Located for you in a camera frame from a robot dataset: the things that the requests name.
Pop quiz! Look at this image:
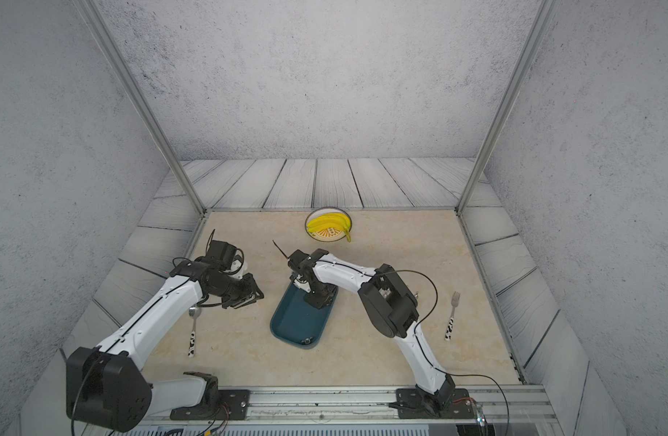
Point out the yellow banana bunch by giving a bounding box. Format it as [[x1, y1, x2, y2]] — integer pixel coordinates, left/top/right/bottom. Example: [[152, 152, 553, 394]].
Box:
[[305, 213, 352, 243]]

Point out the fork with patterned handle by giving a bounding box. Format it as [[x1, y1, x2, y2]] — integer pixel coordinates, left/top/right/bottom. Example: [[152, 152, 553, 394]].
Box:
[[444, 292, 461, 342]]

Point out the teal plastic storage box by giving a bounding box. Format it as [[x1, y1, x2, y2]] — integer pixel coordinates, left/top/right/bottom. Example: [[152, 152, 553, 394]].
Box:
[[270, 283, 339, 350]]

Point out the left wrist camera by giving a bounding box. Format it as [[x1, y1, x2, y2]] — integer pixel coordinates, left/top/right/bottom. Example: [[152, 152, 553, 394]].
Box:
[[205, 240, 246, 275]]

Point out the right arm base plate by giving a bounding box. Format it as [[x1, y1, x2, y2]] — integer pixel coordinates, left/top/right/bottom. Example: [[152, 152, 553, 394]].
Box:
[[388, 388, 477, 420]]

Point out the right frame post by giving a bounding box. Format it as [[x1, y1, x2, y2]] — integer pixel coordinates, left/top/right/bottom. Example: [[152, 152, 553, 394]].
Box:
[[456, 0, 557, 217]]

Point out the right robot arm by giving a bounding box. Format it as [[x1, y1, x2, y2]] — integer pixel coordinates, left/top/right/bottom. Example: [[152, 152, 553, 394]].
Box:
[[288, 249, 456, 414]]

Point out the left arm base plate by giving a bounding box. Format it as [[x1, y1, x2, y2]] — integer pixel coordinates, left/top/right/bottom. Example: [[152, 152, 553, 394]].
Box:
[[170, 389, 251, 421]]

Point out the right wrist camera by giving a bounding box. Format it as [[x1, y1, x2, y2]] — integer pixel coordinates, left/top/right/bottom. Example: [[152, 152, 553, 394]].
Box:
[[288, 250, 317, 281]]

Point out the round patterned plate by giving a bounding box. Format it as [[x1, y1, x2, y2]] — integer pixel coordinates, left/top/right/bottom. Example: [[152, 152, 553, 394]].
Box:
[[305, 206, 353, 243]]

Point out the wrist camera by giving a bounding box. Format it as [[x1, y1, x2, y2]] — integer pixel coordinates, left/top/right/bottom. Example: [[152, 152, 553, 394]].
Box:
[[288, 250, 317, 281], [205, 240, 246, 275]]

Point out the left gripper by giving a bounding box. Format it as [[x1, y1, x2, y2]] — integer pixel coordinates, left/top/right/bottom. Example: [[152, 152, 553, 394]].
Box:
[[211, 271, 268, 308]]

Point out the left frame post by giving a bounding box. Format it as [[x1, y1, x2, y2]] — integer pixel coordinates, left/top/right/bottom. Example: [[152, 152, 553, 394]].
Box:
[[74, 0, 208, 216]]

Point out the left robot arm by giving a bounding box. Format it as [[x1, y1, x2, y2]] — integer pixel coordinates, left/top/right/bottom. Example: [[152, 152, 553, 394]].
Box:
[[65, 252, 264, 432]]

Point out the aluminium mounting rail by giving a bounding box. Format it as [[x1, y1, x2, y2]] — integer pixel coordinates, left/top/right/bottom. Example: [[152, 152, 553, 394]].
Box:
[[130, 385, 563, 435]]

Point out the spoon with patterned handle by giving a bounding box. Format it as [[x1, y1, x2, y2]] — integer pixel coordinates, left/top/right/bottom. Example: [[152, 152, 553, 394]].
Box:
[[188, 305, 201, 358]]

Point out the frame post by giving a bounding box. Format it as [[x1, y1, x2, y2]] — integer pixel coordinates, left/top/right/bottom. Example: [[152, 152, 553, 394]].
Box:
[[74, 0, 208, 216], [456, 0, 557, 217]]

